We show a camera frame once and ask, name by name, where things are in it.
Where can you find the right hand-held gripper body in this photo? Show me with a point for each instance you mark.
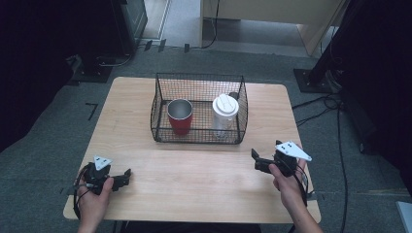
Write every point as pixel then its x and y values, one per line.
pixel 286 160

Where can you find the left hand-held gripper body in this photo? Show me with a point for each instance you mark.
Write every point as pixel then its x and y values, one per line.
pixel 97 178

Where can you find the white lidded cup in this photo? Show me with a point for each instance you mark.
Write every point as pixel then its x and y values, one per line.
pixel 225 111

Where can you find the red metal cup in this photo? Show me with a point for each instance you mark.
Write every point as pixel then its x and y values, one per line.
pixel 180 119

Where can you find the person's left hand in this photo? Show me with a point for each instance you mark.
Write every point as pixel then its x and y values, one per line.
pixel 92 207

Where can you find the person's right hand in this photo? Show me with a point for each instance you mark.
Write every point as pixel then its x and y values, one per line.
pixel 286 191

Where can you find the person's dark clothing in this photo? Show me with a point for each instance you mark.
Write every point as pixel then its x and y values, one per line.
pixel 194 228

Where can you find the black metal stand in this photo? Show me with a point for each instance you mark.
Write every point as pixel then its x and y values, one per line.
pixel 327 55

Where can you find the black curtain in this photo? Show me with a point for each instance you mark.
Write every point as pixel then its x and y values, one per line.
pixel 32 64
pixel 385 81

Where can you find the black tape strip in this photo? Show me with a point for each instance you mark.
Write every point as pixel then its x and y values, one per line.
pixel 187 48
pixel 148 45
pixel 162 45

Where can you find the white flat object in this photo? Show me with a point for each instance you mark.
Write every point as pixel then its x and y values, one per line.
pixel 405 216

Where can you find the beige wooden furniture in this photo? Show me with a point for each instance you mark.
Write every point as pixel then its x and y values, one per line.
pixel 272 11

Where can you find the black cabinet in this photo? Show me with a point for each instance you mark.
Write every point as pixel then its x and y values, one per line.
pixel 129 26

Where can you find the large black base plate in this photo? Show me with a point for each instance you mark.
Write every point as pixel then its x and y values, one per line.
pixel 302 82

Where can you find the small black base plate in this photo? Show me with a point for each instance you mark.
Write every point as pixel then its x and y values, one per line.
pixel 94 74

